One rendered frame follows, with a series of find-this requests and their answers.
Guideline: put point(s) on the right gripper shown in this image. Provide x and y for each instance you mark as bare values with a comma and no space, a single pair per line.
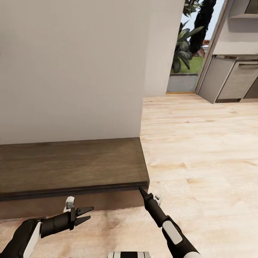
149,203

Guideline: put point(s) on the cabinet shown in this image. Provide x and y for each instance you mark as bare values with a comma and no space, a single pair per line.
244,9
37,178

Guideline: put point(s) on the fixed window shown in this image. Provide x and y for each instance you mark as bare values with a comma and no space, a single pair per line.
198,27

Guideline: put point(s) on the dishwasher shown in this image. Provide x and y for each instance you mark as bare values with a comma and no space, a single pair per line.
240,79

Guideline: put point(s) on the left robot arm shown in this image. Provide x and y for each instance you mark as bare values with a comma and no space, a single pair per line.
27,235

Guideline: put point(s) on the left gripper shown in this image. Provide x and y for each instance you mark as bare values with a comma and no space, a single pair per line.
69,220

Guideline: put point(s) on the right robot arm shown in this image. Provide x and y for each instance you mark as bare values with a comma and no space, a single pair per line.
178,244

